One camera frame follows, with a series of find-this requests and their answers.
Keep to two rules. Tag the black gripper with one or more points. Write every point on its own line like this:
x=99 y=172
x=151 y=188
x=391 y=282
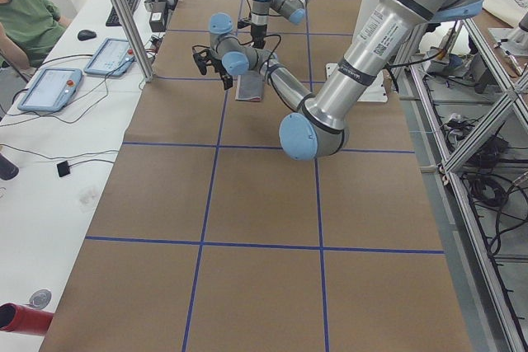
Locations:
x=217 y=66
x=259 y=33

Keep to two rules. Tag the pink and grey towel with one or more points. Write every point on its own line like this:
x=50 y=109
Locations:
x=250 y=87

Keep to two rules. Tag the black power adapter box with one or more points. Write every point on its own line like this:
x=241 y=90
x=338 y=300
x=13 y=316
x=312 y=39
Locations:
x=158 y=17

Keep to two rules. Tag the far teach pendant tablet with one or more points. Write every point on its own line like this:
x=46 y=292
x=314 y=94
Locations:
x=112 y=59

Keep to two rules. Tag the teach pendant tablet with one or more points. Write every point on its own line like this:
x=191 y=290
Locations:
x=112 y=59
x=52 y=89

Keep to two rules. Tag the black computer mouse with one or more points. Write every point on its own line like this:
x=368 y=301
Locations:
x=84 y=35

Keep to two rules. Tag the near teach pendant tablet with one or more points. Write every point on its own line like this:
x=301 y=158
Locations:
x=52 y=89

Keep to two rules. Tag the small black square puck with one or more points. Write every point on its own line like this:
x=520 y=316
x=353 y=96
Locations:
x=63 y=168

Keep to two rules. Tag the person in green shirt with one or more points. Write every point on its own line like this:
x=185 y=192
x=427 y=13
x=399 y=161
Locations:
x=30 y=29

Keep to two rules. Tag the dark water bottle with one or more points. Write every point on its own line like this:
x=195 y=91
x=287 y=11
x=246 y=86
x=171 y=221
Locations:
x=8 y=170

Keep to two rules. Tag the silver desk grommet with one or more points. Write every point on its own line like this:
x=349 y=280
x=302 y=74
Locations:
x=40 y=299

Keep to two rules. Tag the red cylinder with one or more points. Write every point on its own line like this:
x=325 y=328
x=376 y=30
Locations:
x=25 y=320

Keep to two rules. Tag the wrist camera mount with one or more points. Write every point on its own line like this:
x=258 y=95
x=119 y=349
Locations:
x=202 y=59
x=244 y=22

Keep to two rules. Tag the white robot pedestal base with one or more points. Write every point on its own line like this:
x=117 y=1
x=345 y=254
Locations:
x=376 y=92

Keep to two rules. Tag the aluminium frame post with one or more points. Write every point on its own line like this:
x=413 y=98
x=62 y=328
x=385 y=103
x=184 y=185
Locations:
x=132 y=34

